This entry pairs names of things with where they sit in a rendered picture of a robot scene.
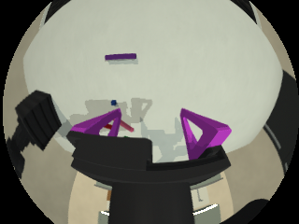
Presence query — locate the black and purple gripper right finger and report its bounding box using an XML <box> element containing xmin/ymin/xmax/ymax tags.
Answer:
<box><xmin>180</xmin><ymin>108</ymin><xmax>232</xmax><ymax>160</ymax></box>

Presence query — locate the dark red rod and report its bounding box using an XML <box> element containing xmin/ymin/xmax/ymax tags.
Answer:
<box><xmin>104</xmin><ymin>124</ymin><xmax>112</xmax><ymax>130</ymax></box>

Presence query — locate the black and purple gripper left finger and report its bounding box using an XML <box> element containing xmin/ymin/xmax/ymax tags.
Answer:
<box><xmin>70</xmin><ymin>108</ymin><xmax>121</xmax><ymax>136</ymax></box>

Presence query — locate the pink rod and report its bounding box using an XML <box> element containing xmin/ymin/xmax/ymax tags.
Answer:
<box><xmin>120</xmin><ymin>120</ymin><xmax>134</xmax><ymax>133</ymax></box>

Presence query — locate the purple rod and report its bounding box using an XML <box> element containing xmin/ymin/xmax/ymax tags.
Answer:
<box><xmin>105</xmin><ymin>53</ymin><xmax>136</xmax><ymax>60</ymax></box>

